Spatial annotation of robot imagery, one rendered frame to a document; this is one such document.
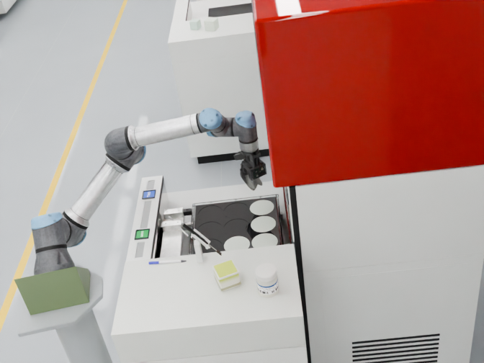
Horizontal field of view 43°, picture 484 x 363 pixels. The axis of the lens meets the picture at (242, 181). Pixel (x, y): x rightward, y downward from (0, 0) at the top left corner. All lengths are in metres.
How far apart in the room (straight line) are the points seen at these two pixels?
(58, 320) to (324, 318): 1.03
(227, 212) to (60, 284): 0.72
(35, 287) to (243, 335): 0.80
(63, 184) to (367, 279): 2.84
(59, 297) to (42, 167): 2.67
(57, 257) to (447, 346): 1.63
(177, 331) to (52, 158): 3.20
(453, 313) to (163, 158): 2.70
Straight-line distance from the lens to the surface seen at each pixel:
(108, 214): 4.27
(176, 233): 2.54
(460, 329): 2.76
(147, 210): 2.58
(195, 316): 2.08
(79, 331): 2.57
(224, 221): 2.52
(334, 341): 2.67
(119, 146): 2.36
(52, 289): 2.41
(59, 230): 2.44
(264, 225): 2.47
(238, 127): 2.35
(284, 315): 2.03
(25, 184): 4.88
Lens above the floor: 2.47
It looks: 35 degrees down
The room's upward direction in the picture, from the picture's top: 9 degrees counter-clockwise
